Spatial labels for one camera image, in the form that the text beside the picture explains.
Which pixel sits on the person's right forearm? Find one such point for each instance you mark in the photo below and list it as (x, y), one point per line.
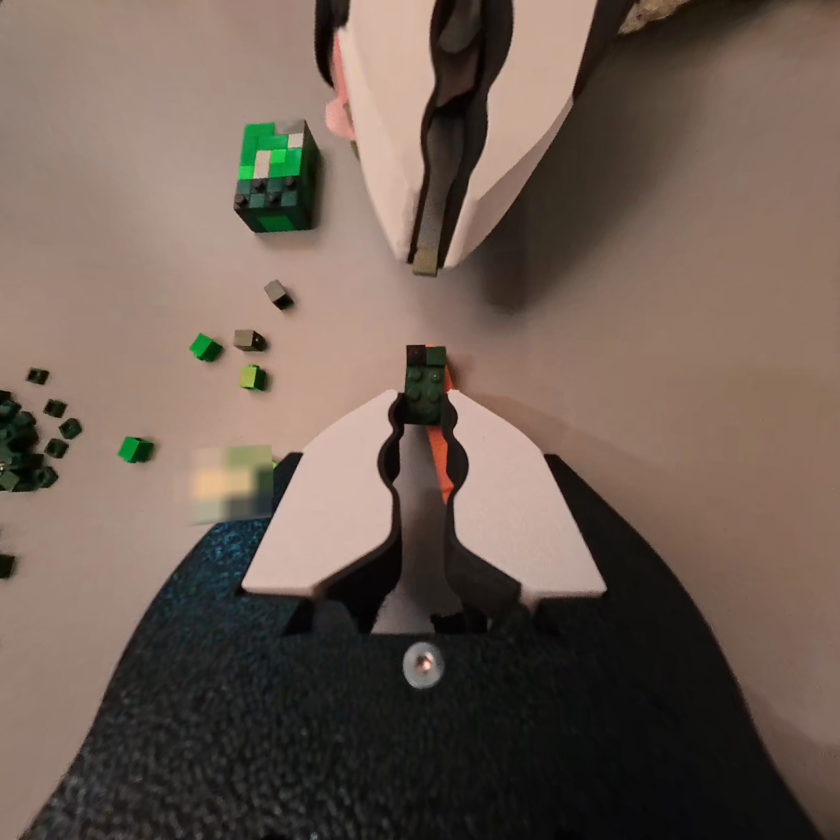
(656, 13)

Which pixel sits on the small bright green lego cube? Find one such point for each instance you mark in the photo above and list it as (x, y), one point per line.
(134, 449)
(205, 347)
(252, 377)

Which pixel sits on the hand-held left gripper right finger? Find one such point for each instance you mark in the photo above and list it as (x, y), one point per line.
(519, 512)

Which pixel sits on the green pixel lego cube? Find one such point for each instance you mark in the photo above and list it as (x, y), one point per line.
(278, 177)

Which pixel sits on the scattered dark green lego pieces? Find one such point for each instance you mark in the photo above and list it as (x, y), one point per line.
(33, 446)

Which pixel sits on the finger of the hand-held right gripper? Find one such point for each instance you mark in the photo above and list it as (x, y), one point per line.
(525, 118)
(387, 118)

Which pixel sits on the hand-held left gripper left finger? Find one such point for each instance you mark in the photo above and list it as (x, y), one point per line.
(328, 505)

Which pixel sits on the dark green lego brick stack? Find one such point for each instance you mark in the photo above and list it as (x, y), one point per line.
(425, 383)

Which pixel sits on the orange brick separator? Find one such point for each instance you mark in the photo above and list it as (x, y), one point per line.
(444, 473)

